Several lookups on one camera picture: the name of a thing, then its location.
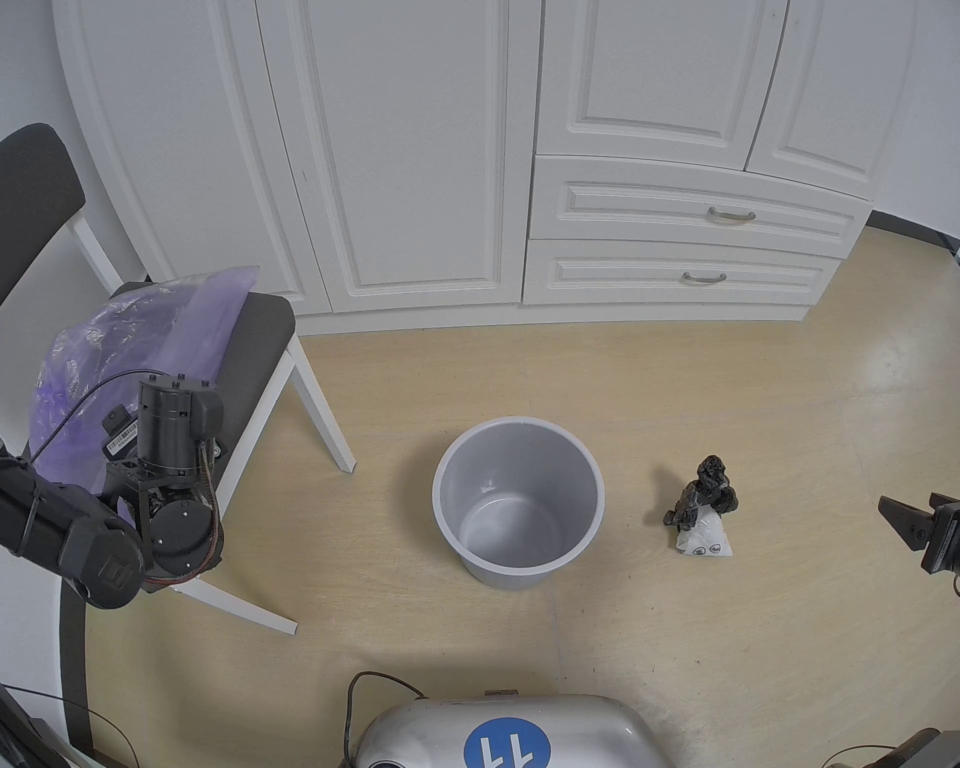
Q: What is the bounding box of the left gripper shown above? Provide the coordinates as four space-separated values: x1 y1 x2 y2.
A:
99 420 144 460

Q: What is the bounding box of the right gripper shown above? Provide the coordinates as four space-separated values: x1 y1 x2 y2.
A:
879 491 960 577

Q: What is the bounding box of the purple plastic bag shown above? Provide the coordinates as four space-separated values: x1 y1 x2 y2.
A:
28 266 260 496

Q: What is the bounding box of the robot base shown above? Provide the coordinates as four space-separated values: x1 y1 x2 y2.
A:
352 686 672 768

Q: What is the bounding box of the crumpled black plastic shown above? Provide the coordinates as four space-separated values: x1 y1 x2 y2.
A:
660 453 740 528

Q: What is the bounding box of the white trash bin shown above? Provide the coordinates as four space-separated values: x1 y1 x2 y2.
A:
431 417 606 591

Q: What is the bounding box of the grey white chair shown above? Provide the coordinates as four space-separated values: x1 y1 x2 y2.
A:
0 123 357 637

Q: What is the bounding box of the white printed wrapper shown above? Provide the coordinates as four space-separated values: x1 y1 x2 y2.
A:
675 504 735 560

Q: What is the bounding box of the white wardrobe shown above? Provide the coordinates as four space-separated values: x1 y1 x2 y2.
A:
51 0 920 337

